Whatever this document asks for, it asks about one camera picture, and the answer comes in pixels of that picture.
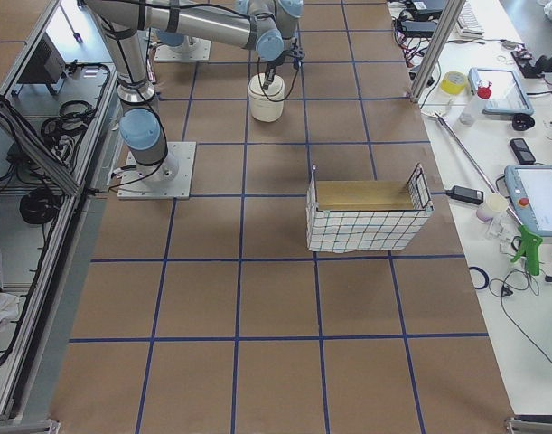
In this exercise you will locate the yellow tape roll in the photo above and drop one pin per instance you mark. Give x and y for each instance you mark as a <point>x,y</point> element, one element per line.
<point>453,83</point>

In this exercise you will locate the teach pendant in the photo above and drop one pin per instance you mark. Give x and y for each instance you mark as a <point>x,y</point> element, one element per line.
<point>530,191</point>
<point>508,96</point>

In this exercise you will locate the green plastic gun tool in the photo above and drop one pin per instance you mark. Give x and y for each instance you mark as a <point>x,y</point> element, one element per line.
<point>528,249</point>

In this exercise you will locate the aluminium frame post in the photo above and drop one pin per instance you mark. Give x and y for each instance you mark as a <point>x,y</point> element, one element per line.
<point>445,26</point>

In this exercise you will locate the white trash can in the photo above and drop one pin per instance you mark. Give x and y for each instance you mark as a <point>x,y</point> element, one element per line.
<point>266,105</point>

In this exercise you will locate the teach pendant far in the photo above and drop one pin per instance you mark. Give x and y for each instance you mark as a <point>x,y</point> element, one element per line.
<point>508,96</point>

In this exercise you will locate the clear bottle red cap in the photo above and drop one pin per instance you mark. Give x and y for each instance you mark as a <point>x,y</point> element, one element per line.
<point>477,104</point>

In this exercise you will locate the wire basket with wooden box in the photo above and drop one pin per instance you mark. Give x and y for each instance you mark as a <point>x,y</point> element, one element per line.
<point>366,215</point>

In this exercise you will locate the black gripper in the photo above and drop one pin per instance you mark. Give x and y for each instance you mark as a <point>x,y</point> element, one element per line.
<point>272,68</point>

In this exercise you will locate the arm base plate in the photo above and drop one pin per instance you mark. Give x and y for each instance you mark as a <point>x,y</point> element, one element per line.
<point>173,179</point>
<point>202,53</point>

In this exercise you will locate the paper cup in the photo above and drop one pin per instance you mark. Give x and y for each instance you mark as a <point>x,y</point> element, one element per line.
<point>493,205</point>

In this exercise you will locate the long metal rod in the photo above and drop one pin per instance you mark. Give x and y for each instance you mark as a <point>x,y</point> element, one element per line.
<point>491,185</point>

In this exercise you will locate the black power adapter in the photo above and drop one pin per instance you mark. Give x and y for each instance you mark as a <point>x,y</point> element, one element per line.
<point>465,194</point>

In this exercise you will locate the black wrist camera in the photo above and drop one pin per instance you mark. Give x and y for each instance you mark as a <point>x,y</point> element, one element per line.
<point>296,54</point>

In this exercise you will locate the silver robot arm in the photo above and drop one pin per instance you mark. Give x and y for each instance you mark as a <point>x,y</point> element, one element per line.
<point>177,41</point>
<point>265,27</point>

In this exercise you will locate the teach pendant near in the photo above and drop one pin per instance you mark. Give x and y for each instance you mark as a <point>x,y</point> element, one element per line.
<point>530,191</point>

